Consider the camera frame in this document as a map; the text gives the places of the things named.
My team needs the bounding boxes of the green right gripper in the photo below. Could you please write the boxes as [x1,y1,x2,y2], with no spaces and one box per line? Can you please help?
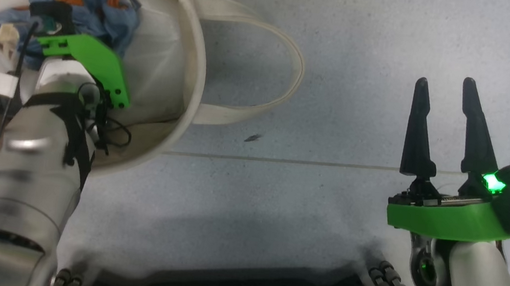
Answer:
[383,68,510,249]

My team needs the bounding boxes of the white cloth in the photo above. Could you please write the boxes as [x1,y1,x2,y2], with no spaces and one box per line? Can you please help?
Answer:
[0,0,200,124]

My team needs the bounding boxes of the blue bear-print garment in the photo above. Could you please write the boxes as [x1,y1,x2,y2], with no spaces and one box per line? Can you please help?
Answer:
[0,0,144,83]

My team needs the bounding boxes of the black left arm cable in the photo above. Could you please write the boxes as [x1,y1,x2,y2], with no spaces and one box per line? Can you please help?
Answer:
[0,17,41,167]

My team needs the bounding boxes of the cream canvas laundry basket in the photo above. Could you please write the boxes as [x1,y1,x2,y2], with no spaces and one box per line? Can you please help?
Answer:
[0,0,315,202]

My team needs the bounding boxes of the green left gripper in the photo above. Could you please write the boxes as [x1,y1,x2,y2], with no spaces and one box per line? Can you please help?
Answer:
[28,28,139,111]

